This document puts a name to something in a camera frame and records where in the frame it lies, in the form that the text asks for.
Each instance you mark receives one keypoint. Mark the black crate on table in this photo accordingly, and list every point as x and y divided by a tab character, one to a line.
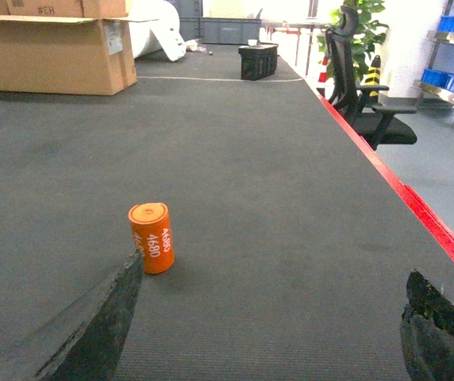
258	61

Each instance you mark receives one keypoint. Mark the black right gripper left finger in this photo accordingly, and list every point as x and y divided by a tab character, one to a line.
85	340

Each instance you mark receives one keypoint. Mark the white foam roll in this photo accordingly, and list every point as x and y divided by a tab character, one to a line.
154	26

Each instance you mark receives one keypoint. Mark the black office chair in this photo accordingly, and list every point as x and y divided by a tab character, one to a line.
349	98

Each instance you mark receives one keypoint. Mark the grey plastic crate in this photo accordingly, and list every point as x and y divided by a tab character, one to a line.
216	30

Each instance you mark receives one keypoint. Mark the large cardboard box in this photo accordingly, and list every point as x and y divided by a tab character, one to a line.
65	55

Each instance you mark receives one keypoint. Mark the orange 4680 cylinder cap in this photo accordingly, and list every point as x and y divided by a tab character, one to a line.
151	230

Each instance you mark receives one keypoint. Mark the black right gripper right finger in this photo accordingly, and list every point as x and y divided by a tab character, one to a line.
427	330

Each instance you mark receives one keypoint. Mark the green potted plant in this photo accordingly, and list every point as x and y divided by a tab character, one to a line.
370	33

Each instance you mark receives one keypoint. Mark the upper cardboard box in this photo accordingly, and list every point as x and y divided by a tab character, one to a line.
97	9

